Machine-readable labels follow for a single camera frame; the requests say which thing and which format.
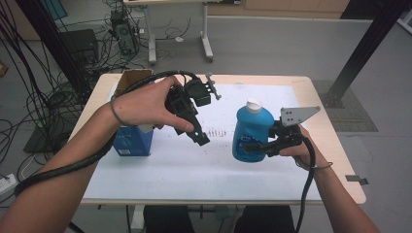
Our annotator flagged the person's right hand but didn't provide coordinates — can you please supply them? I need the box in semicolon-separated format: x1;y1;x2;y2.
278;124;328;171

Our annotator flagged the white desk frame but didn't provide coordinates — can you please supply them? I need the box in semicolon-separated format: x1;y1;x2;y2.
122;0;224;64

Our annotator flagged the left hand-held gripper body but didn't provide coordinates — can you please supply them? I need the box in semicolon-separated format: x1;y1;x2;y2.
164;72;223;127

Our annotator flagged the tangle of black floor cables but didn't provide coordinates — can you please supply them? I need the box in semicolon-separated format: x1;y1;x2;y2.
0;0;192;208

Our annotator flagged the person's left hand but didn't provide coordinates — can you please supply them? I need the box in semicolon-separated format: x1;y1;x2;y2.
111;76;195;134

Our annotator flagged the black case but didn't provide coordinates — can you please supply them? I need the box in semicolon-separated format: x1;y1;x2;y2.
59;28;100;66

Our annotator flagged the blue bottle with white cap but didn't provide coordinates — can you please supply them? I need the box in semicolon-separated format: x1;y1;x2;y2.
231;97;276;163

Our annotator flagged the white power strip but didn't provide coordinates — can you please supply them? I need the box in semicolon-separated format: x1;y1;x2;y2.
0;173;17;195

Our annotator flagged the grey tape piece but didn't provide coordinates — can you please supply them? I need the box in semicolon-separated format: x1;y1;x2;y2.
344;174;369;186

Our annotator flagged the left hand-held gripper black cable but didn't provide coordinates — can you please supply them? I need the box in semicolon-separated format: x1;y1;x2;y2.
14;70;200;197

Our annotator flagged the right hand-held gripper black cable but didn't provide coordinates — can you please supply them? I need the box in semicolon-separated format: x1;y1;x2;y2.
293;134;318;233

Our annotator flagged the hand-held gripper black cable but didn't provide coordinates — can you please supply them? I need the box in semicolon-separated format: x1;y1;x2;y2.
14;70;200;197
293;134;318;233

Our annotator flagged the white foam mat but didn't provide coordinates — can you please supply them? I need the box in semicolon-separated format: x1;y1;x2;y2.
83;83;322;202

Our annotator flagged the blue cardboard box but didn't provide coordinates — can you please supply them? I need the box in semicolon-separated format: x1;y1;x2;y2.
111;68;155;157

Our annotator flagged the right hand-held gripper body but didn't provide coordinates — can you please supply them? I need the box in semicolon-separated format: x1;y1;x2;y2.
268;106;322;153

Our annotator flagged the person's left leg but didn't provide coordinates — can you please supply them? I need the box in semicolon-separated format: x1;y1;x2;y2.
142;205;197;233

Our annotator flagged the black metal stand post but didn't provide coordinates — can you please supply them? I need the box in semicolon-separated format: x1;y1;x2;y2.
319;0;412;110
14;0;93;98

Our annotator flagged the thin grey wrist strap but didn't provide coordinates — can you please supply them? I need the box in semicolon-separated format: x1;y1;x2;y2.
109;95;125;127
294;159;334;171

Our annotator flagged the dark floor plate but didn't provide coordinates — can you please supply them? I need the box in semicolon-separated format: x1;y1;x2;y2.
22;125;76;154

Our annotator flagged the person's right leg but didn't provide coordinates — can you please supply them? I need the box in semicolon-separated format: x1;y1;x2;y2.
232;205;297;233

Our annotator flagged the black computer tower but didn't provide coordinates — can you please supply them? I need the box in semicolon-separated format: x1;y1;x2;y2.
110;9;139;56

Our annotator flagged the person's leg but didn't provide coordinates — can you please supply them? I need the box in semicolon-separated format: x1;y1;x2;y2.
232;205;297;233
142;205;197;233

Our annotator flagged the wooden cabinet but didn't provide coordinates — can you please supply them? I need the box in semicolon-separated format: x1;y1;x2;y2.
207;0;351;19

